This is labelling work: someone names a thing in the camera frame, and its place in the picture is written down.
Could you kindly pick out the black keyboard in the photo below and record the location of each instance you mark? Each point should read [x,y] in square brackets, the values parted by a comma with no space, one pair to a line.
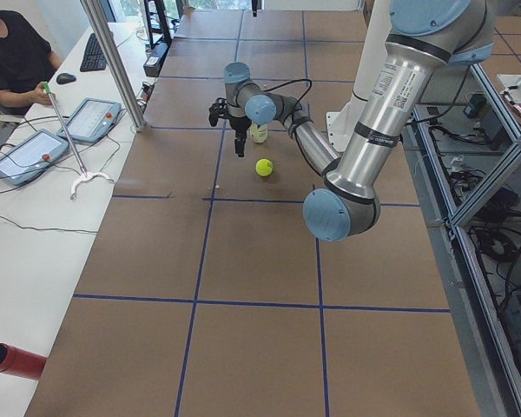
[93,58]

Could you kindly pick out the metal reacher grabber stick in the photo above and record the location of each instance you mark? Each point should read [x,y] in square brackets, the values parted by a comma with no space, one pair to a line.
[85,176]

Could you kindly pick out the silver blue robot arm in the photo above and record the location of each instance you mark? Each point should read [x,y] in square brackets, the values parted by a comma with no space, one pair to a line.
[424,36]

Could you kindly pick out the red cylinder tube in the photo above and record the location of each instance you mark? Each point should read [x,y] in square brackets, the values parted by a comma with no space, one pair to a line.
[21,363]

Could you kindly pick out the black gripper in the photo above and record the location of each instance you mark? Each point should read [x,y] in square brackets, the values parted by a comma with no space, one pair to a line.
[238,124]

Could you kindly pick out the person in black shirt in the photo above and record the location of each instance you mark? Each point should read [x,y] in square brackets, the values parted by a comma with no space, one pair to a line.
[26,59]

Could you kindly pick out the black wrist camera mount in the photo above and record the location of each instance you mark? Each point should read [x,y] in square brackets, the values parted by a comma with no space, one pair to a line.
[218,111]

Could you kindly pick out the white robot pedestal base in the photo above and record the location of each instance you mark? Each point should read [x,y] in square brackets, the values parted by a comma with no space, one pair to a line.
[339,126]

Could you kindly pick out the aluminium frame post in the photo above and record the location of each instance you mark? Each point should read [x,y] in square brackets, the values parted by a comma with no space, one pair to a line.
[100,26]

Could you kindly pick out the clear tennis ball can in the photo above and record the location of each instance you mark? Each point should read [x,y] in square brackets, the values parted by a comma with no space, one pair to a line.
[258,133]

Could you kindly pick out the yellow tennis ball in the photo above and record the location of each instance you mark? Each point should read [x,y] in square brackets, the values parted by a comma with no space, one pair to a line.
[264,167]

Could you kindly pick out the person's hand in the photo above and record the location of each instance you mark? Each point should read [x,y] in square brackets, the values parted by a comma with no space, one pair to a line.
[41,95]

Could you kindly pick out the teach pendant tablet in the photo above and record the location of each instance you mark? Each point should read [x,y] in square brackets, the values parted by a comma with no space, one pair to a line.
[30,158]
[92,120]

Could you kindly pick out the black power box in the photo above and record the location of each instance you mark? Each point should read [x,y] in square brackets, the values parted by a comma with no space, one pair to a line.
[155,60]

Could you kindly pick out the far teach pendant tablet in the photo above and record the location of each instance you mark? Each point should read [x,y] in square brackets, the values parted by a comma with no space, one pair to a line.
[92,120]

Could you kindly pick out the black computer mouse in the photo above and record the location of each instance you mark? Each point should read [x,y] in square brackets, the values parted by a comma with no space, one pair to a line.
[64,78]

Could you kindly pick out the near teach pendant tablet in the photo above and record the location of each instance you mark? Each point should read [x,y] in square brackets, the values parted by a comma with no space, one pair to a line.
[30,158]

